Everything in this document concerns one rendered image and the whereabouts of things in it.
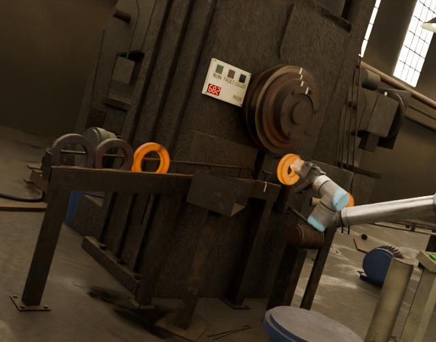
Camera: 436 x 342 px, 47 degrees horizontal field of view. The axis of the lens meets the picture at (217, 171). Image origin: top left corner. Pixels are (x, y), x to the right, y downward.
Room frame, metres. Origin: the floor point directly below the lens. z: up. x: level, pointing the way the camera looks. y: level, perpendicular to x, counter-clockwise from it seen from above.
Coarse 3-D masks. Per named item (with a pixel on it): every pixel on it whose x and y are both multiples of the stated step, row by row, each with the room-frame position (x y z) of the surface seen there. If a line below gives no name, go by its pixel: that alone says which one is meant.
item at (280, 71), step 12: (276, 72) 2.61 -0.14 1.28; (288, 72) 2.66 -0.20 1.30; (264, 84) 2.57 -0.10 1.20; (312, 84) 2.79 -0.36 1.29; (252, 96) 2.61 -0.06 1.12; (252, 108) 2.60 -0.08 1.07; (252, 120) 2.61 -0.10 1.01; (252, 132) 2.66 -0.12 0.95; (264, 144) 2.65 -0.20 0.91; (300, 144) 2.83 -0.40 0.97
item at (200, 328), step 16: (208, 176) 2.10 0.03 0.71; (224, 176) 2.35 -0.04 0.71; (192, 192) 2.11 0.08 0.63; (208, 192) 2.10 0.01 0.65; (224, 192) 2.08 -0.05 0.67; (240, 192) 2.33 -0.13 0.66; (208, 208) 2.09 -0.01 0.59; (224, 208) 2.08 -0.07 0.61; (240, 208) 2.25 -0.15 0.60; (208, 224) 2.21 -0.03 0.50; (208, 240) 2.21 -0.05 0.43; (208, 256) 2.22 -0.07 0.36; (192, 272) 2.22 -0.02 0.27; (192, 288) 2.21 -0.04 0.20; (192, 304) 2.21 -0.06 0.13; (160, 320) 2.23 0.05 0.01; (176, 320) 2.22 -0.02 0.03; (192, 336) 2.16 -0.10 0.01
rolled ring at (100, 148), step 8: (104, 144) 2.10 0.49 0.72; (112, 144) 2.12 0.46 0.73; (120, 144) 2.15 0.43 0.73; (96, 152) 2.09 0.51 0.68; (104, 152) 2.11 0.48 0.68; (128, 152) 2.18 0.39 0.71; (96, 160) 2.09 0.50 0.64; (128, 160) 2.19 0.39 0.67; (96, 168) 2.10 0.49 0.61; (120, 168) 2.20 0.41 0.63; (128, 168) 2.19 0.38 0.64
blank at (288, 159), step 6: (288, 156) 2.50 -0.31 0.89; (294, 156) 2.51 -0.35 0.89; (282, 162) 2.48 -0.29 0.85; (288, 162) 2.49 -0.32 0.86; (282, 168) 2.47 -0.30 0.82; (282, 174) 2.48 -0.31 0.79; (288, 174) 2.56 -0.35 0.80; (294, 174) 2.54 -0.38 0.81; (282, 180) 2.50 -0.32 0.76; (288, 180) 2.52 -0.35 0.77; (294, 180) 2.55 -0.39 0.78
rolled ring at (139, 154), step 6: (144, 144) 2.25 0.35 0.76; (150, 144) 2.24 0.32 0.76; (156, 144) 2.26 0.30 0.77; (138, 150) 2.22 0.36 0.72; (144, 150) 2.22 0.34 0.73; (150, 150) 2.24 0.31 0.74; (156, 150) 2.26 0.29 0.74; (162, 150) 2.28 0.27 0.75; (138, 156) 2.21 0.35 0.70; (162, 156) 2.29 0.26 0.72; (168, 156) 2.31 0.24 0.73; (138, 162) 2.21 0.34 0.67; (162, 162) 2.31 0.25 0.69; (168, 162) 2.31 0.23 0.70; (132, 168) 2.22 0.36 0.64; (138, 168) 2.22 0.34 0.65; (162, 168) 2.30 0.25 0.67
